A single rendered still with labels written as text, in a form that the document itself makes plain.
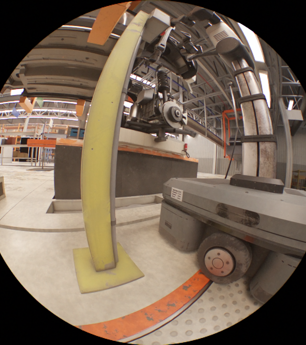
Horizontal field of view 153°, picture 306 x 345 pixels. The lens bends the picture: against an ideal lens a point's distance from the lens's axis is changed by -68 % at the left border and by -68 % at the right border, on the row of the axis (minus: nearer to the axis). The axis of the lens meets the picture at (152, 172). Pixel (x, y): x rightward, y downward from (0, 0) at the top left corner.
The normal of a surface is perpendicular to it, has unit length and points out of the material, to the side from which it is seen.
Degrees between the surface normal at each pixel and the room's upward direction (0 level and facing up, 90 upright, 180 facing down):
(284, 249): 90
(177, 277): 0
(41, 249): 0
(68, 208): 90
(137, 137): 90
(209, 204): 90
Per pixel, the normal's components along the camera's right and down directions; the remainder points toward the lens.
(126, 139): 0.60, 0.09
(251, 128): -0.87, -0.04
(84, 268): 0.07, -1.00
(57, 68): 0.55, 0.42
